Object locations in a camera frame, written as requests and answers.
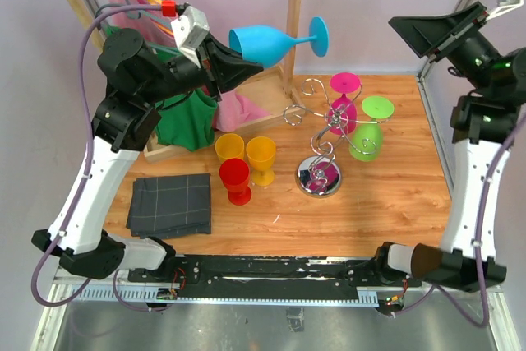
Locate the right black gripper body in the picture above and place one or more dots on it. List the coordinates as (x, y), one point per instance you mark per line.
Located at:
(474, 24)

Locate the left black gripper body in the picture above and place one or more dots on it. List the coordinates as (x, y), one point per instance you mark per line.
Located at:
(203, 55)

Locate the blue wine glass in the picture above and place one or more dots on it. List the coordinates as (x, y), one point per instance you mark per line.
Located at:
(268, 46)

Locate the yellow wine glass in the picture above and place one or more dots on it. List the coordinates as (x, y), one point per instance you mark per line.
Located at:
(230, 146)
(261, 153)

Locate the red wine glass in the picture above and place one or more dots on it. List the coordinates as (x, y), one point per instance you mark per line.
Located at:
(235, 175)

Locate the green wine glass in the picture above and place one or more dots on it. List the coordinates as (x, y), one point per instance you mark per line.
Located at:
(367, 139)

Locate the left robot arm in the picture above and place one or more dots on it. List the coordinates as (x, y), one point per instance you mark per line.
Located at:
(77, 236)

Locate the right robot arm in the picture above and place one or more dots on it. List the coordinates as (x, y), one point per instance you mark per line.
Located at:
(484, 122)

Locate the wooden clothes rack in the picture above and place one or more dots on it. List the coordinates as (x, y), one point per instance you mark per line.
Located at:
(273, 88)

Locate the magenta wine glass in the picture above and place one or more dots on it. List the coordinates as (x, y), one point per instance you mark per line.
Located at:
(349, 86)

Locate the chrome wine glass rack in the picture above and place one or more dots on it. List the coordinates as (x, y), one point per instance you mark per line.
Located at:
(319, 175)

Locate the green tank top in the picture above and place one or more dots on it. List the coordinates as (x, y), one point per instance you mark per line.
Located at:
(189, 121)

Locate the pink t-shirt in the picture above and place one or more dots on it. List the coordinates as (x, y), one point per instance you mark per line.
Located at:
(233, 109)

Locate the dark grey folded cloth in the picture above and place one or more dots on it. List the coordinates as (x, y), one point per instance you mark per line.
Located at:
(170, 206)

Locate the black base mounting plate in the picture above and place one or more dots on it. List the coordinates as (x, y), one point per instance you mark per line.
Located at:
(219, 275)

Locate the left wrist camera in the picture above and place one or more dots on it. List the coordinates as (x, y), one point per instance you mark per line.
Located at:
(189, 31)

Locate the grey cable duct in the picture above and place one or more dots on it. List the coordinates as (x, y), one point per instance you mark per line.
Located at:
(152, 294)

